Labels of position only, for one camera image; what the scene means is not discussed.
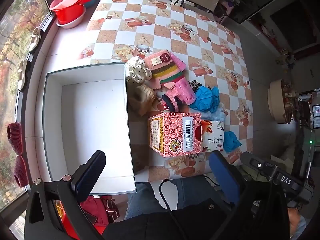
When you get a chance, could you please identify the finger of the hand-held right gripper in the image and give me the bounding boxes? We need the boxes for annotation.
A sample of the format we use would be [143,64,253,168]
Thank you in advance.
[240,151,278,180]

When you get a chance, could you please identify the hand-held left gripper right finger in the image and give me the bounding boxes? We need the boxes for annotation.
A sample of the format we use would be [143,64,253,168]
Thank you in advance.
[209,151,290,240]

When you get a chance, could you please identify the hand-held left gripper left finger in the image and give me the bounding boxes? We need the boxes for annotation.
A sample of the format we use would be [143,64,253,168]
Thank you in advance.
[24,150,107,240]

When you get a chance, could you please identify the blue mesh cloth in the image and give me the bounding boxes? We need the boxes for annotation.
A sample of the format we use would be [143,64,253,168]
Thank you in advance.
[194,86,220,113]
[224,131,242,153]

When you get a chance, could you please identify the white cardboard box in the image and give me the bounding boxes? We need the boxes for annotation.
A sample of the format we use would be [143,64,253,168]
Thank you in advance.
[42,62,137,196]

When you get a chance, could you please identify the light blue fluffy cloth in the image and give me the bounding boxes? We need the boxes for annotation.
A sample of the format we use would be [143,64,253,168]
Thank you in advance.
[201,105,227,121]

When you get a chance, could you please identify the pink knit piece black band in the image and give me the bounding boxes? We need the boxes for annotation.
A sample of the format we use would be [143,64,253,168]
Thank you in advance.
[161,94,187,112]

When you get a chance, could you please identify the pink patterned sock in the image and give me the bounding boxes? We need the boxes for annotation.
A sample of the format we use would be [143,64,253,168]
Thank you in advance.
[164,78,197,105]

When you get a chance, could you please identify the beige knit sock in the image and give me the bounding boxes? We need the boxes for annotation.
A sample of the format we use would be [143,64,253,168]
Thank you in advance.
[129,84,158,117]

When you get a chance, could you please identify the leopard print scrunchie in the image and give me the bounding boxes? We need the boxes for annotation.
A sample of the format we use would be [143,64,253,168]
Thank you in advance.
[189,80,202,93]

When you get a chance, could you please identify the cream polka dot bow scrunchie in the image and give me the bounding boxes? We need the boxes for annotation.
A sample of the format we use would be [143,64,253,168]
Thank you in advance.
[125,57,152,85]

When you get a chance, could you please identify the pink striped knit glove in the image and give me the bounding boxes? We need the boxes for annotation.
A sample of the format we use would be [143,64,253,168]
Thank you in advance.
[144,51,187,90]

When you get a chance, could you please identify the person's right hand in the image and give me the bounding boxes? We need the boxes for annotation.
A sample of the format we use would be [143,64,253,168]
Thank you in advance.
[287,207,307,240]

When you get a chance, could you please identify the red plaid cloth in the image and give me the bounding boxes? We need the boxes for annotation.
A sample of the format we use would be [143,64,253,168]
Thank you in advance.
[101,196,121,223]

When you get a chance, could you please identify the white tissue pack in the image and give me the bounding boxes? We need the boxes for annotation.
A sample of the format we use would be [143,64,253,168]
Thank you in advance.
[200,120,225,153]

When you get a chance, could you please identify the person's jeans legs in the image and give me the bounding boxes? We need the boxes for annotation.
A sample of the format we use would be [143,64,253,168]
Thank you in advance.
[124,175,220,222]

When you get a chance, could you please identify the red patterned carton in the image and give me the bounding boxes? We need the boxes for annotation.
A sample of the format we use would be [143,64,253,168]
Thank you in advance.
[147,112,203,158]

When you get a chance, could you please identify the dark red slipper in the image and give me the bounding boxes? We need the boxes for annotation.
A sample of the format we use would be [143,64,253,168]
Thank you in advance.
[14,155,29,188]
[7,122,24,156]

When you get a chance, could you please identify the person's black jacket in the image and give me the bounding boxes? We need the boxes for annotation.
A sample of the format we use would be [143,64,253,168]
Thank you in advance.
[102,197,240,240]

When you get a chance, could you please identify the white shoe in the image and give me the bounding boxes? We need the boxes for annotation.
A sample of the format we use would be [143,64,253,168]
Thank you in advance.
[17,59,28,91]
[29,27,42,53]

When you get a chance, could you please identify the white plastic basin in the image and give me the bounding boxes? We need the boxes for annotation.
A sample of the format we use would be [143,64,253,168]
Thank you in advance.
[56,6,87,29]

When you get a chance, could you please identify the checked printed tablecloth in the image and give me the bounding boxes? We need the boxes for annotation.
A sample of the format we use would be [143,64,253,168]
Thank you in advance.
[86,0,253,182]

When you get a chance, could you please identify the large window pane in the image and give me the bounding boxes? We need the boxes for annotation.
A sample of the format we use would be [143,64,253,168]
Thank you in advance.
[0,0,54,210]

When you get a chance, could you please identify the red plastic bucket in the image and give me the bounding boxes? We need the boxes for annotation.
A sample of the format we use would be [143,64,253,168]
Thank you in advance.
[52,0,93,25]

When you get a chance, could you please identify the black cable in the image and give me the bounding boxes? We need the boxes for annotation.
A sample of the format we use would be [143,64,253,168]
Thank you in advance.
[158,179,188,240]

